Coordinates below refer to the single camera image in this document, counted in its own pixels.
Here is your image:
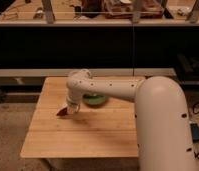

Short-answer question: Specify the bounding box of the dark red pepper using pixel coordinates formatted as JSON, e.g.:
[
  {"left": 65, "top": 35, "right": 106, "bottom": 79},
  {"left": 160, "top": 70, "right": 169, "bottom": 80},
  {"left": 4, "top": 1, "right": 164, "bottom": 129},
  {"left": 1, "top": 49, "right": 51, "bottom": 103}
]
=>
[{"left": 56, "top": 107, "right": 68, "bottom": 117}]

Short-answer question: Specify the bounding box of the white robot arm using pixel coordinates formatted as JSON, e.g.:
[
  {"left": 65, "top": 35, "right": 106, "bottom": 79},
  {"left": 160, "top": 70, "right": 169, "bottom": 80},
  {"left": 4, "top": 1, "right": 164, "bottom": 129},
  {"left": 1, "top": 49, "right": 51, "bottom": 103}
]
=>
[{"left": 66, "top": 69, "right": 197, "bottom": 171}]

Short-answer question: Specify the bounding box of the green plate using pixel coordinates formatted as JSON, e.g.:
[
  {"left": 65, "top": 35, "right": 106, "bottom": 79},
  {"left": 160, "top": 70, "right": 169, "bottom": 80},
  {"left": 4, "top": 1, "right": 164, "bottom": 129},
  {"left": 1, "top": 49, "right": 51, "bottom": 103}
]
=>
[{"left": 83, "top": 95, "right": 107, "bottom": 106}]

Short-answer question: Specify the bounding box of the wooden folding table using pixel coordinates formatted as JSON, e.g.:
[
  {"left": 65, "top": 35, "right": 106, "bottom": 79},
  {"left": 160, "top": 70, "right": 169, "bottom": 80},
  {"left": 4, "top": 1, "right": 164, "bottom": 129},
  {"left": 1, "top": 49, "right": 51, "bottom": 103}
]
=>
[{"left": 21, "top": 77, "right": 138, "bottom": 158}]

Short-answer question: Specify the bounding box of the long wooden shelf bench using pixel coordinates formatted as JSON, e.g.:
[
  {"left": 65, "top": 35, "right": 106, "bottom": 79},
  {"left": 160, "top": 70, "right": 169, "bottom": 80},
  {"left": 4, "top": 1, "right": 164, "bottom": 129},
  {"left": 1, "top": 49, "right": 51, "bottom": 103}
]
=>
[{"left": 0, "top": 68, "right": 176, "bottom": 77}]

